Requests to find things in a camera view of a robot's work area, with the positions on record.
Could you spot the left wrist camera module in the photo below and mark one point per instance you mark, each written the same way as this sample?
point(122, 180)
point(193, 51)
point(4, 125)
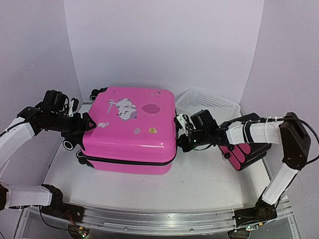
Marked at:
point(73, 105)

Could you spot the pink and black drawer organizer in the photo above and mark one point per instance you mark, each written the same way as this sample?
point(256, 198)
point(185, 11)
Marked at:
point(243, 155)

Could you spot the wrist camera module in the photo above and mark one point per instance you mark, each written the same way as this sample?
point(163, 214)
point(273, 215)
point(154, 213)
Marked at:
point(182, 122)
point(73, 105)

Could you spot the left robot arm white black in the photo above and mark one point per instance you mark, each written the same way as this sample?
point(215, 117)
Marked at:
point(22, 163)

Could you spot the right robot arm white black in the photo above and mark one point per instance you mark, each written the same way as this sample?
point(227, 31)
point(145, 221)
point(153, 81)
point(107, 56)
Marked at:
point(247, 139)

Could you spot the white perforated plastic basket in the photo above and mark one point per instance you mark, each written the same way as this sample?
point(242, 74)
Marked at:
point(195, 99)

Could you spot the pink hard-shell kids suitcase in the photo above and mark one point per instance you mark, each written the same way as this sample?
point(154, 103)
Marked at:
point(135, 131)

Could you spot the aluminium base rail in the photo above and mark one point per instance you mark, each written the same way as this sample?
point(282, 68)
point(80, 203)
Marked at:
point(164, 223)

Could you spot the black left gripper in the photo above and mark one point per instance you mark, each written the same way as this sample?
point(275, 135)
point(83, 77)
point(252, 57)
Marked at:
point(86, 118)

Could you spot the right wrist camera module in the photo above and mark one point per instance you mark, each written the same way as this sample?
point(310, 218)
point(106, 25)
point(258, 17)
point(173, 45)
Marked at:
point(182, 122)

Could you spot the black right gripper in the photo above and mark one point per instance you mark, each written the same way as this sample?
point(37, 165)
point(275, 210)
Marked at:
point(185, 140)

